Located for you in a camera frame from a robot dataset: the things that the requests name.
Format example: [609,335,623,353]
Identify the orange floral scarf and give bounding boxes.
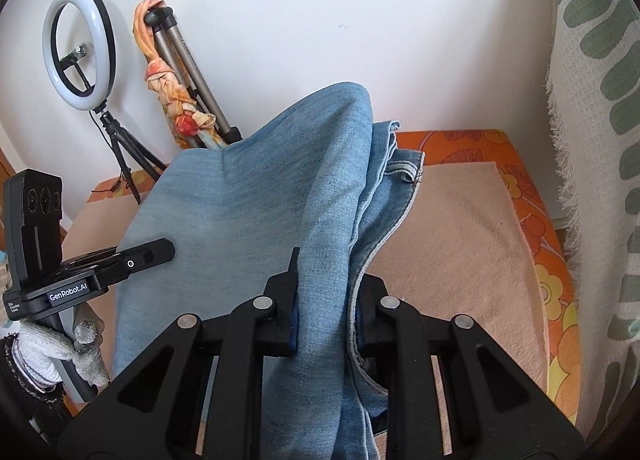
[132,0,227,149]

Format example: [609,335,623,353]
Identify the beige blanket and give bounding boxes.
[60,161,549,460]

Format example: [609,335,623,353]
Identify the black mini tripod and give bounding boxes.
[92,101,167,205]

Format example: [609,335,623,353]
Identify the silver folded tripod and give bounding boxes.
[142,4,242,144]

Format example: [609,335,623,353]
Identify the white ring light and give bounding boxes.
[42,0,116,112]

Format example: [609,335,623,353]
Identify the gloved left hand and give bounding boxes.
[12,316,110,391]

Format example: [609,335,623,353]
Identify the orange floral bed sheet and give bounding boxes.
[91,130,580,418]

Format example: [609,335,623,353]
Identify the green patterned white pillow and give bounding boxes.
[547,0,639,442]

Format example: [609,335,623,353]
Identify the light blue denim pants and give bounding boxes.
[112,82,423,459]

